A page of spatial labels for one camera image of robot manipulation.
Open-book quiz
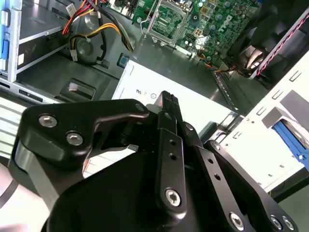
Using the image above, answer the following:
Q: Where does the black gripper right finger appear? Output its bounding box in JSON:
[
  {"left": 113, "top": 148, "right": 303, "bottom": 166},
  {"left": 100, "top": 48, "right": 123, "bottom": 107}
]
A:
[{"left": 171, "top": 95, "right": 300, "bottom": 232}]

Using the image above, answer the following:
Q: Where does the hard disk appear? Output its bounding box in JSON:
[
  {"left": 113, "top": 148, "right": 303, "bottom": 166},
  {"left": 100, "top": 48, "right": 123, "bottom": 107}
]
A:
[{"left": 272, "top": 120, "right": 309, "bottom": 160}]

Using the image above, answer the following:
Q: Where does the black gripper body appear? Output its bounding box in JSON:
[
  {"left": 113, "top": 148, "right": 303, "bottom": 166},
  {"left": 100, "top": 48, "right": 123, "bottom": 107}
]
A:
[{"left": 45, "top": 148, "right": 229, "bottom": 232}]

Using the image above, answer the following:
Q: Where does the red orange power wire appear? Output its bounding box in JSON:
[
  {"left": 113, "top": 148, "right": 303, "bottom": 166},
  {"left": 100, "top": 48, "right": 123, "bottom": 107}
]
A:
[{"left": 62, "top": 0, "right": 97, "bottom": 35}]

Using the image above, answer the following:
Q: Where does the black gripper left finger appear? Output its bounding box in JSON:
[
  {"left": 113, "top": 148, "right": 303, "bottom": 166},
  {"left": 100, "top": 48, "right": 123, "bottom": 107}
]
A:
[{"left": 8, "top": 90, "right": 188, "bottom": 219}]

